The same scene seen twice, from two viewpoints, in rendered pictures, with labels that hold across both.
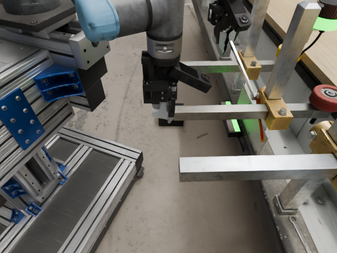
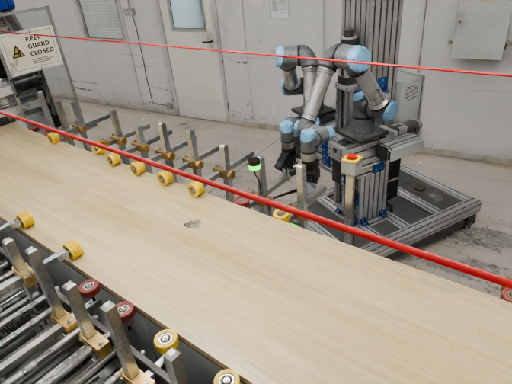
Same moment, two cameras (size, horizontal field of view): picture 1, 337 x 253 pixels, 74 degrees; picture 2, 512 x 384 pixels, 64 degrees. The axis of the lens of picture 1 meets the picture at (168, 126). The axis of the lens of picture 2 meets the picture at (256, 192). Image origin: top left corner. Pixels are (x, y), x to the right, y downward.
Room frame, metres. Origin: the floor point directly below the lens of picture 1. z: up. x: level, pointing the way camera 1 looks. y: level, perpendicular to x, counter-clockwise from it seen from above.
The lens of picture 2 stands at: (1.77, -1.73, 2.02)
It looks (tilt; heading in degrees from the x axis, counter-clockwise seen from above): 30 degrees down; 132
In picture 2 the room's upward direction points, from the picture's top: 6 degrees counter-clockwise
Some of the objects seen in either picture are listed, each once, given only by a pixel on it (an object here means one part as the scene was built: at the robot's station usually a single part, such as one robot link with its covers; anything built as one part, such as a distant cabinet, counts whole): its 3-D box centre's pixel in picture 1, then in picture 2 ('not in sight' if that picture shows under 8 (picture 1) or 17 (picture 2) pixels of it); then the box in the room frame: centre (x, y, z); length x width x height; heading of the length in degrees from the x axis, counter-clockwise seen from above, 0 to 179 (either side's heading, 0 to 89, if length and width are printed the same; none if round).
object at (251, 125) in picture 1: (249, 118); (271, 214); (0.53, -0.27, 0.75); 0.26 x 0.01 x 0.10; 2
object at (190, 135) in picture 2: not in sight; (196, 166); (0.01, -0.31, 0.93); 0.04 x 0.04 x 0.48; 2
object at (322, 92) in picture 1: (321, 108); (242, 208); (0.47, -0.43, 0.85); 0.08 x 0.08 x 0.11
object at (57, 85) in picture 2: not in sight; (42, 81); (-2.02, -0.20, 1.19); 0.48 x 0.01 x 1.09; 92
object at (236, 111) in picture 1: (250, 112); (264, 193); (0.46, -0.23, 0.84); 0.43 x 0.03 x 0.04; 92
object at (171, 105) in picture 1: (171, 102); not in sight; (0.43, -0.01, 0.90); 0.05 x 0.02 x 0.09; 2
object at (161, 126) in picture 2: not in sight; (168, 157); (-0.24, -0.32, 0.93); 0.04 x 0.04 x 0.48; 2
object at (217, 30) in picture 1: (221, 29); not in sight; (0.70, -0.17, 0.98); 0.05 x 0.02 x 0.09; 112
